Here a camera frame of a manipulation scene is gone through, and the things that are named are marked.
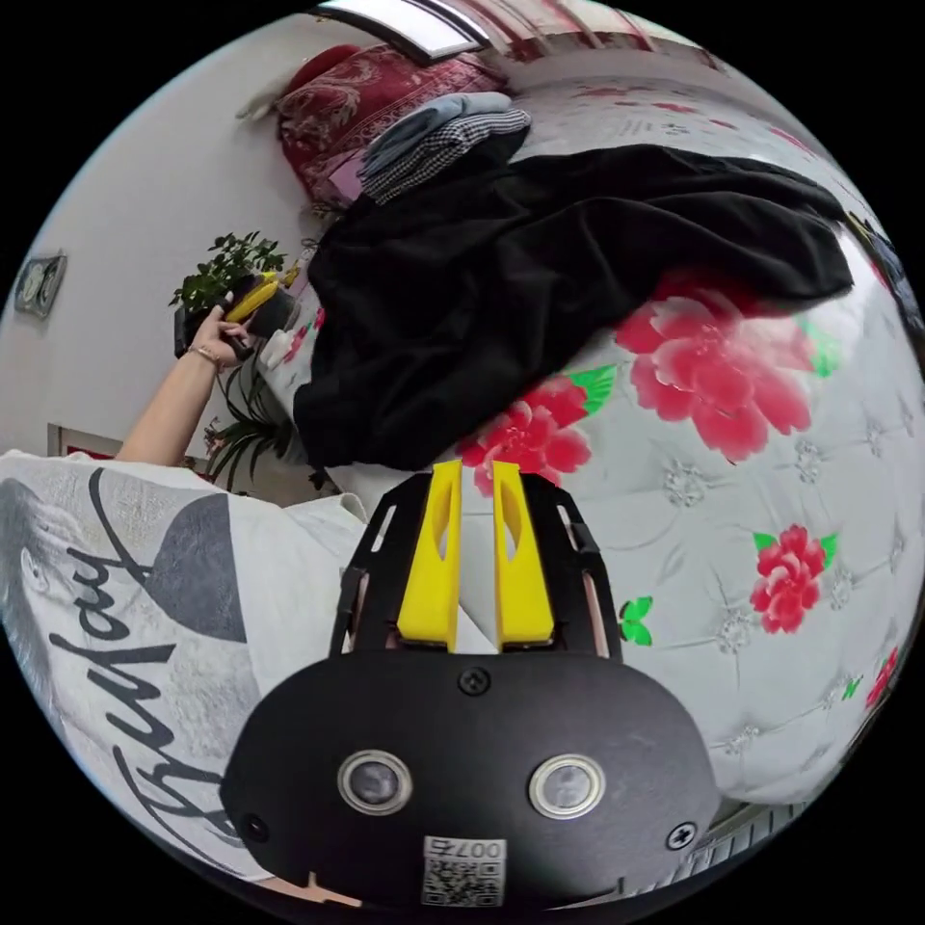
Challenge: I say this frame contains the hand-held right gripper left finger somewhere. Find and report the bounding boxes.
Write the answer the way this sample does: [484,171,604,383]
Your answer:
[396,460,463,655]

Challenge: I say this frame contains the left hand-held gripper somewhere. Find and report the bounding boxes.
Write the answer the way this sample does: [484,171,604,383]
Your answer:
[172,272,302,362]

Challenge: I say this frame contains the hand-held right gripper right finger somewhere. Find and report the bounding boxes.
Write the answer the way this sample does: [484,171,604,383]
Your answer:
[493,460,559,649]

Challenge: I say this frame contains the person's left forearm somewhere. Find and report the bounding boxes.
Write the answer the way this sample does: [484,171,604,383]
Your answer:
[113,349,221,463]

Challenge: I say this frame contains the black long pants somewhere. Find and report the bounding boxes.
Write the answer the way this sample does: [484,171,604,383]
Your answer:
[292,144,857,472]

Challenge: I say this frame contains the person's left hand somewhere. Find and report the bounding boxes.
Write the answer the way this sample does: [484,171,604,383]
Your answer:
[190,291,254,374]

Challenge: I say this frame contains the green potted plant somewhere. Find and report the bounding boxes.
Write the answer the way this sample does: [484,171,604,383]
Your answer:
[170,231,313,487]

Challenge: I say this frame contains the dark red patterned pillow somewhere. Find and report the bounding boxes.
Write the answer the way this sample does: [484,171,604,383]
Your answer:
[275,43,515,215]

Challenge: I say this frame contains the bed with floral quilt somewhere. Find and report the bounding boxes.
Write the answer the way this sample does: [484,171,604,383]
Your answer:
[256,71,919,810]

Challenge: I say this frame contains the pile of clothes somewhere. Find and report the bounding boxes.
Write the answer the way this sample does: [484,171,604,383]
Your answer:
[358,92,534,207]

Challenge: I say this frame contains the person's body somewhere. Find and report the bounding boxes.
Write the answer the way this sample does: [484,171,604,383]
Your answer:
[0,449,370,901]

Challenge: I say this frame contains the red striped curtain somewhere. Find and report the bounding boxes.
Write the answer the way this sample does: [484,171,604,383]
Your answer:
[485,0,731,72]

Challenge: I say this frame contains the wall clock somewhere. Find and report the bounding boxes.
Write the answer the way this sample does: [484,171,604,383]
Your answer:
[13,250,68,319]

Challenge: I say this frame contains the window with white frame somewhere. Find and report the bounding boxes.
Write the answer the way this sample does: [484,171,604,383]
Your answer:
[311,0,509,62]

